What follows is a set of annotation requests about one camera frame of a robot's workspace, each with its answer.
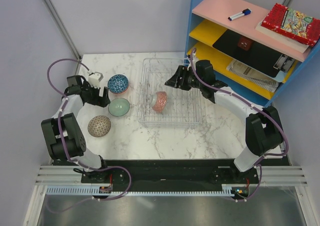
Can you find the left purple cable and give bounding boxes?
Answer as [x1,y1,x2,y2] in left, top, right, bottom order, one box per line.
[46,58,133,214]

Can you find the white wire dish rack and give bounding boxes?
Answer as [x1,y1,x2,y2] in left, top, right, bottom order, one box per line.
[137,58,203,127]

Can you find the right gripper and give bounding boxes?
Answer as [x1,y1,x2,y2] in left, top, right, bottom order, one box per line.
[165,65,204,91]

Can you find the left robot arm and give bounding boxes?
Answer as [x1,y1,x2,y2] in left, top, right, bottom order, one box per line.
[41,75,110,183]

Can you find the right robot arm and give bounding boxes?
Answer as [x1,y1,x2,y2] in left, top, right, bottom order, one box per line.
[165,60,288,183]

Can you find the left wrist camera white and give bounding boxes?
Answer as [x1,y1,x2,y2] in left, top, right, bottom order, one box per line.
[88,72,104,89]

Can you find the purple cable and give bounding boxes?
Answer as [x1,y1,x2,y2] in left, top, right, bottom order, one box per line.
[189,47,290,203]
[46,58,133,214]

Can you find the black clipboard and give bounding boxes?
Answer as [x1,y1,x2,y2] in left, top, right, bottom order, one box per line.
[212,29,295,78]

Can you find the brown lattice pattern bowl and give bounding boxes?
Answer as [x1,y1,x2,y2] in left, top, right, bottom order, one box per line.
[87,115,112,138]

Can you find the blue triangle pattern bowl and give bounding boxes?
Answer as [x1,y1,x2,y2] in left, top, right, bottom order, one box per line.
[107,74,129,94]

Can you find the blue shelf unit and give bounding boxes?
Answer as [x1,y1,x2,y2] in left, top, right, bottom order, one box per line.
[185,0,320,106]

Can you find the brown cube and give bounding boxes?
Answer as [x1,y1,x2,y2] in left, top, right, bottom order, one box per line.
[237,36,254,51]

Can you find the spiral notebook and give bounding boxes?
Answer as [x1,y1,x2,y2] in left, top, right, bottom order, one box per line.
[226,60,279,92]

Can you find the green ribbed bowl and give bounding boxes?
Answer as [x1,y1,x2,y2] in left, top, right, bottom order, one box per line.
[108,98,131,117]

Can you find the blue whiteboard marker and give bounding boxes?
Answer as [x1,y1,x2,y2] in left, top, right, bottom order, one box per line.
[228,8,252,21]

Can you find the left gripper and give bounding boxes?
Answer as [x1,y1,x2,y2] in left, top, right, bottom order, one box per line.
[82,81,110,108]

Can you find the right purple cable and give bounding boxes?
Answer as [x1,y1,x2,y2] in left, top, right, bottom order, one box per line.
[189,47,290,203]

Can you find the grey book under red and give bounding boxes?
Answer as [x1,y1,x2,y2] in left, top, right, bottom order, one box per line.
[255,22,309,53]

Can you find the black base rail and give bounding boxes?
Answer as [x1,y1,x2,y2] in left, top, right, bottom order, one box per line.
[81,159,259,193]

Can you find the white cable duct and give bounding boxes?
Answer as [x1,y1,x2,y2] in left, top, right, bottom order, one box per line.
[45,185,239,197]

